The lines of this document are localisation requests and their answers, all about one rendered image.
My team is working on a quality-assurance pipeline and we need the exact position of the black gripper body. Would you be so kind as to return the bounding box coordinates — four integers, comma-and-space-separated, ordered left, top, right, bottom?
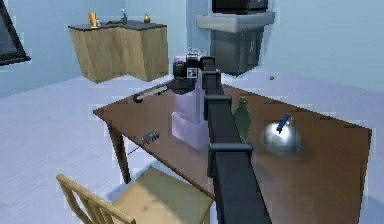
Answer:
167, 59, 202, 96

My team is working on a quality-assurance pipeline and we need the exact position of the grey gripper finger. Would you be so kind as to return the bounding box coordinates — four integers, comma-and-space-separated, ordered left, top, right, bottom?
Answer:
132, 84, 170, 104

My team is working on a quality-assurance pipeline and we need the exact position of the small grey remote control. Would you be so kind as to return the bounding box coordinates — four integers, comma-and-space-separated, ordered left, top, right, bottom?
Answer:
127, 131, 160, 156

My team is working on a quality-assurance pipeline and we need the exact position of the wooden cupboard with dark top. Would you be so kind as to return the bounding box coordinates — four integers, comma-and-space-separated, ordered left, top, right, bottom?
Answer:
68, 20, 170, 84

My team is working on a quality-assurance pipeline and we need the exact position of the green glass bottle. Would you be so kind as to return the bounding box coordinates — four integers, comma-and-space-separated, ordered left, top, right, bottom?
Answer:
232, 96, 252, 144

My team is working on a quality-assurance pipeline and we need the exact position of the black television set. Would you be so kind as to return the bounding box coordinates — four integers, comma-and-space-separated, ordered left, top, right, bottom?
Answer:
211, 0, 270, 15

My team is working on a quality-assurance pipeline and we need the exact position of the light wooden chair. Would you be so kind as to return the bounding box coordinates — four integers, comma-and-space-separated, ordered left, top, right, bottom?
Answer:
55, 166, 215, 224

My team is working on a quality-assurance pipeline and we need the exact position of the brown wooden table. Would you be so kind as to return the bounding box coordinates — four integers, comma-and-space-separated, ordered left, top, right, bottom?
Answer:
92, 83, 373, 224

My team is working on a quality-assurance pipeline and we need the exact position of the silver round kettle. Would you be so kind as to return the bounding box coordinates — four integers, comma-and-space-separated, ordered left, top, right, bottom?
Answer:
260, 113, 303, 156

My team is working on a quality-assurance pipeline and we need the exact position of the black framed picture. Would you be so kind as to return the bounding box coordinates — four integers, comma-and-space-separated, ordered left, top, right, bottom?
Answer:
0, 0, 32, 66

